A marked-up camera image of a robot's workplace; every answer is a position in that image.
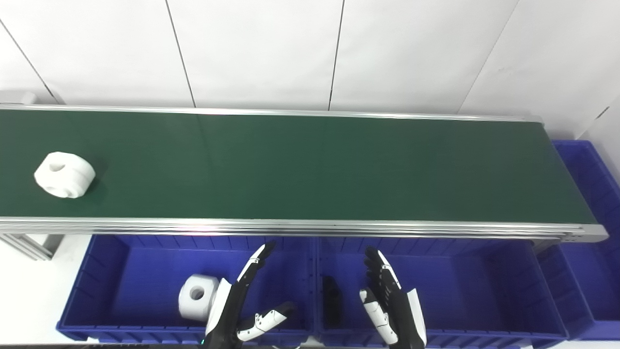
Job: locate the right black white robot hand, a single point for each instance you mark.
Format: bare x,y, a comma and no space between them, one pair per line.
397,315

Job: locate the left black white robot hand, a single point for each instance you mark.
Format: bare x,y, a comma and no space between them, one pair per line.
227,310

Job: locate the white round part with holes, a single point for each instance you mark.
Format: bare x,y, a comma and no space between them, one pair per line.
64,174
196,296

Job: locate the small black part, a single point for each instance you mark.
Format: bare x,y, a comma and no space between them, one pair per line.
331,300

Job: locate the blue plastic bin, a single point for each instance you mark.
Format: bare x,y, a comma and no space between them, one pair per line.
588,271
140,286
460,286

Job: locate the green conveyor belt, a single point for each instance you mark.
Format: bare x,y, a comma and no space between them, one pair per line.
310,165

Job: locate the aluminium conveyor support leg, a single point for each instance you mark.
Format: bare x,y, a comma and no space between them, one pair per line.
29,245

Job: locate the grey conveyor end housing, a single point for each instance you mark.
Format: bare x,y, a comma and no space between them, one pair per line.
17,97

